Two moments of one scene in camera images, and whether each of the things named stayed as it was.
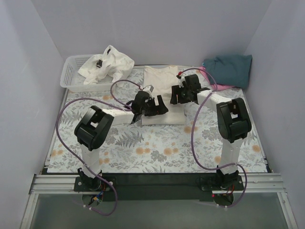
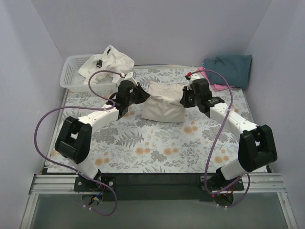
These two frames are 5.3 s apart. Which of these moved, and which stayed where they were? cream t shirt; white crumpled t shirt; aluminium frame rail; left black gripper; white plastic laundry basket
Moved: left black gripper; cream t shirt
Stayed: aluminium frame rail; white crumpled t shirt; white plastic laundry basket
